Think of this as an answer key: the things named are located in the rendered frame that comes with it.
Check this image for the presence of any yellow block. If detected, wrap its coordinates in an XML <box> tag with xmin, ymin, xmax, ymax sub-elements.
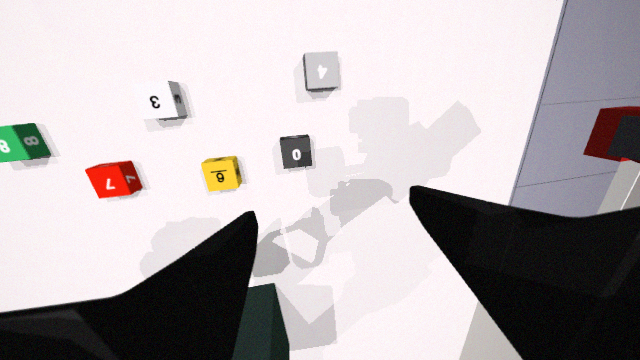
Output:
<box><xmin>201</xmin><ymin>156</ymin><xmax>242</xmax><ymax>192</ymax></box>

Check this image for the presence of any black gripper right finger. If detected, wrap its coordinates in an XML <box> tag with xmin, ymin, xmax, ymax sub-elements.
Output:
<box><xmin>409</xmin><ymin>185</ymin><xmax>640</xmax><ymax>360</ymax></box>

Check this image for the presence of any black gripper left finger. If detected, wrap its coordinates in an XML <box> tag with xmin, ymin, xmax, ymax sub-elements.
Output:
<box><xmin>0</xmin><ymin>211</ymin><xmax>258</xmax><ymax>360</ymax></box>

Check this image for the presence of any red block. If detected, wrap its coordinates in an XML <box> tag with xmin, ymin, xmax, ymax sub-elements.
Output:
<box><xmin>85</xmin><ymin>160</ymin><xmax>142</xmax><ymax>198</ymax></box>

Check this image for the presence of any green block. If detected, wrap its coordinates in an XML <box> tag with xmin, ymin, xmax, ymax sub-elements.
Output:
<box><xmin>0</xmin><ymin>123</ymin><xmax>51</xmax><ymax>163</ymax></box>

